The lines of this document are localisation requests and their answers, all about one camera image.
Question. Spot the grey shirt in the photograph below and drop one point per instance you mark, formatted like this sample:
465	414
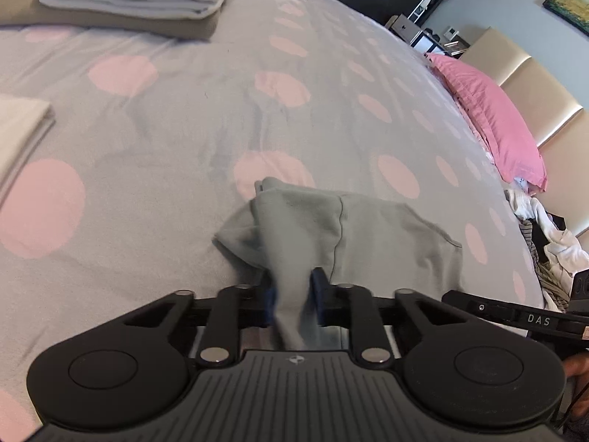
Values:
299	230

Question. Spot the white folded cloth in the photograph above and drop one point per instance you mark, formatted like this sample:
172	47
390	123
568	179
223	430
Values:
18	133

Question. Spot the white wall switch panel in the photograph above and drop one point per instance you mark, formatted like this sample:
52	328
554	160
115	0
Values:
451	33

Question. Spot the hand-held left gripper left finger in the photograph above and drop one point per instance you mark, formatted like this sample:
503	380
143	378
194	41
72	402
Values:
269	306

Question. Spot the person's right hand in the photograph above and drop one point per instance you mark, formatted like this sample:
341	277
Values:
577	364

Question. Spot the grey box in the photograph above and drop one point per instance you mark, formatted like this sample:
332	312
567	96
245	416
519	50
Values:
405	27

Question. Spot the beige padded headboard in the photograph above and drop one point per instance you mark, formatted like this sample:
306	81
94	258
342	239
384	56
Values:
529	78

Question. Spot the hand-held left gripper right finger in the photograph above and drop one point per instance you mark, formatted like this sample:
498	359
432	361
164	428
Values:
320	294

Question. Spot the framed wall picture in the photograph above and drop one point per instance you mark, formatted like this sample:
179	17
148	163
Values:
570	4

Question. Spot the pink pillow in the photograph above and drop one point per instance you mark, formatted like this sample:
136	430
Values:
492	110

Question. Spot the grey polka dot bed cover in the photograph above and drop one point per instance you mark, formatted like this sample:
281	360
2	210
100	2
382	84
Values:
184	115

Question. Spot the black nightstand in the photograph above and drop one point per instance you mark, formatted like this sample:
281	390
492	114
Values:
430	45

